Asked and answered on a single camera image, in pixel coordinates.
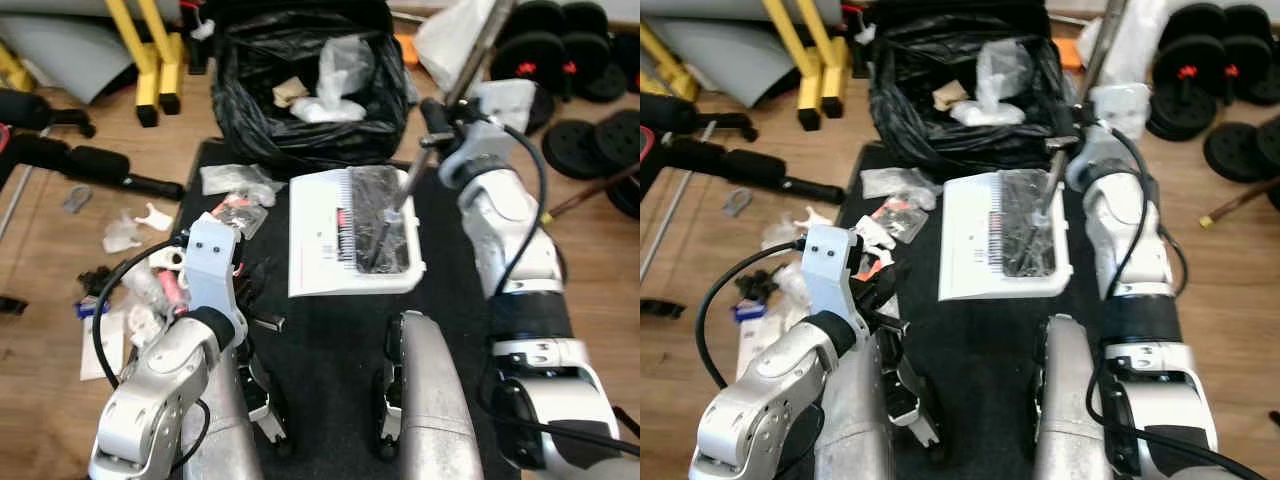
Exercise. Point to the crumpled clear plastic wrap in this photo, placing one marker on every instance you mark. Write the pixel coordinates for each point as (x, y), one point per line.
(1005, 70)
(345, 65)

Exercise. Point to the orange box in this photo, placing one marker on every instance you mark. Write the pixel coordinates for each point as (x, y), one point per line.
(1066, 55)
(405, 50)

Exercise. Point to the brown metal frame yellow caps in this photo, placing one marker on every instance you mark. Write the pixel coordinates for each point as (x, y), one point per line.
(590, 193)
(1240, 201)

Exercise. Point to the silver robot leg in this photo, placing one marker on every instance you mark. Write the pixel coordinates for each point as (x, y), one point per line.
(435, 400)
(1075, 400)
(850, 430)

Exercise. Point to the small black object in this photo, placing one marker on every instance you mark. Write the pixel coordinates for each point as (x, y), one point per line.
(100, 281)
(755, 285)

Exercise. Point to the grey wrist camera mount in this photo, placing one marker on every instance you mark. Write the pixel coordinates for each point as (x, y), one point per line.
(1120, 110)
(212, 265)
(500, 115)
(830, 275)

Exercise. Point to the grey foam sheet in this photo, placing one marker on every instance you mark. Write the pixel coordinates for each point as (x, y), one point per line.
(730, 60)
(70, 55)

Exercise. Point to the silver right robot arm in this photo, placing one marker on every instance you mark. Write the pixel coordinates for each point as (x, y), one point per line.
(1125, 230)
(510, 230)

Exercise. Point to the small pink object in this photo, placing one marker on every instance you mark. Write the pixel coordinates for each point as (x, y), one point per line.
(173, 290)

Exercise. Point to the white broom with metal pole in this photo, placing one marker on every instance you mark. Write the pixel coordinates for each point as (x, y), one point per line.
(679, 200)
(22, 200)

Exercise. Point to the grey U-shaped clip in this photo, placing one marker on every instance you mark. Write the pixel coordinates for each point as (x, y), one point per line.
(728, 203)
(68, 200)

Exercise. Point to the silver robot right leg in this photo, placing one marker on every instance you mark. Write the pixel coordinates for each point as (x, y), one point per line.
(435, 400)
(1075, 400)

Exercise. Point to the small clear plastic bag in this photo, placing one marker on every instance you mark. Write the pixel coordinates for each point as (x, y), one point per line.
(895, 183)
(235, 180)

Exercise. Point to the black trash bag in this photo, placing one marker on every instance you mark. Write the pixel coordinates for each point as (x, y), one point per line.
(250, 120)
(900, 120)

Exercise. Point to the yellow metal exercise frame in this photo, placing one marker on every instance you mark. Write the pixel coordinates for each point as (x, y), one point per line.
(147, 95)
(809, 100)

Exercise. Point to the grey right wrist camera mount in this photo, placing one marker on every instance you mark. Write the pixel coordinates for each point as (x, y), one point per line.
(500, 115)
(1120, 110)

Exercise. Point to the black weight plate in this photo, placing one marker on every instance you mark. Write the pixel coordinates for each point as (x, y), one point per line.
(625, 192)
(530, 68)
(1238, 152)
(600, 72)
(1273, 192)
(583, 150)
(1180, 90)
(1250, 70)

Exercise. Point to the crumpled white plastic piece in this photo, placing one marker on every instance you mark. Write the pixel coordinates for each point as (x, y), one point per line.
(120, 237)
(783, 237)

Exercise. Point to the silver robot left leg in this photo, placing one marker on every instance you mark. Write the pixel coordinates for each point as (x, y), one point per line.
(850, 430)

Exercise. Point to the brown cardboard piece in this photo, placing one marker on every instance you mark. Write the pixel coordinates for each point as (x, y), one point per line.
(288, 93)
(950, 96)

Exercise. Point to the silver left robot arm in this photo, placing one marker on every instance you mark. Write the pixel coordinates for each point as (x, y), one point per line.
(150, 400)
(760, 420)

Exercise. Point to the crumpled clear plastic film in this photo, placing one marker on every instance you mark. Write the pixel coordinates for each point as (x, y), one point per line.
(142, 310)

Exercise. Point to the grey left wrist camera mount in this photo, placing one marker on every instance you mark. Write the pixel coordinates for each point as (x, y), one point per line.
(830, 275)
(212, 265)

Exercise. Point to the small blue packet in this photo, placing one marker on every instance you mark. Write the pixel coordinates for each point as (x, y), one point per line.
(745, 311)
(92, 309)

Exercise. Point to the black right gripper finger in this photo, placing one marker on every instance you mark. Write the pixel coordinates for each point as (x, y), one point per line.
(434, 113)
(1062, 117)

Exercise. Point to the large clear plastic bag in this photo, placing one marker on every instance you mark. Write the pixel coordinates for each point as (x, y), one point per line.
(445, 40)
(1135, 40)

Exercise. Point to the white plastic bracket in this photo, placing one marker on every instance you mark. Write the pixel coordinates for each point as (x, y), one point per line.
(822, 220)
(155, 218)

